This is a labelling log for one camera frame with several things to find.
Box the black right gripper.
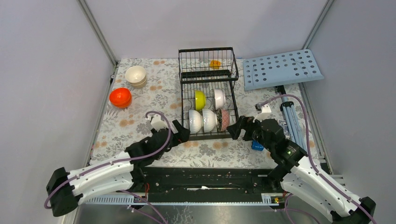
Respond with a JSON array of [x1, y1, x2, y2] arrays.
[[226, 115, 274, 152]]

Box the pink patterned bowl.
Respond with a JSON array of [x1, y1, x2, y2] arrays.
[[216, 109, 230, 132]]

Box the black wire dish rack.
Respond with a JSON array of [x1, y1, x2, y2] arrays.
[[178, 47, 239, 128]]

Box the orange bowl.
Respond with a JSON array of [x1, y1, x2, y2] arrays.
[[109, 88, 132, 105], [114, 97, 133, 109]]

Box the plain beige bowl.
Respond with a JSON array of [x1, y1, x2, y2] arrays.
[[129, 77, 147, 89]]

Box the beige patterned bowl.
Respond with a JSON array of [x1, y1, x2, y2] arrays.
[[125, 65, 146, 84]]

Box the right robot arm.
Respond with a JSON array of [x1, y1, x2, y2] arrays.
[[227, 116, 376, 224]]

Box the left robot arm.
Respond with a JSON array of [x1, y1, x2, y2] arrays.
[[44, 120, 190, 217]]

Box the white bowl in rack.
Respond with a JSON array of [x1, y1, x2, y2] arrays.
[[202, 109, 217, 133]]

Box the yellow-green bowl in rack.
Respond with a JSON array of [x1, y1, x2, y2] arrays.
[[194, 90, 206, 111]]

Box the blue toy car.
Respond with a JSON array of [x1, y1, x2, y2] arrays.
[[251, 140, 264, 151]]

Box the blue card deck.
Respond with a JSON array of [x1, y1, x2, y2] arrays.
[[278, 119, 290, 138]]

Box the white bowl upper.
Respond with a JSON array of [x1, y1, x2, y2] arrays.
[[189, 110, 203, 134]]

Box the blue tripod legs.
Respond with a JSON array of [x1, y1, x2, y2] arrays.
[[280, 97, 307, 151]]

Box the white bowl front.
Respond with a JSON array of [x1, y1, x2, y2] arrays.
[[213, 89, 226, 110]]

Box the blue perforated stand tray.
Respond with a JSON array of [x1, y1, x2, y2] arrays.
[[243, 49, 324, 91]]

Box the yellow toy block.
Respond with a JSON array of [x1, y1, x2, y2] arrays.
[[209, 60, 221, 70]]

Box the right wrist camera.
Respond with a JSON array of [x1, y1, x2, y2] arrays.
[[254, 104, 272, 121]]

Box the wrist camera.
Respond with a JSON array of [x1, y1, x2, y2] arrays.
[[254, 104, 272, 121], [146, 114, 168, 131]]

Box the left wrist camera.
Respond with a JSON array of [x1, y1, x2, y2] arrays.
[[146, 114, 168, 131]]

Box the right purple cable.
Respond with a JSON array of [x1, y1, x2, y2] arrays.
[[256, 94, 378, 224]]

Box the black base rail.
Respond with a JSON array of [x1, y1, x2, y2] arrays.
[[124, 167, 287, 205]]

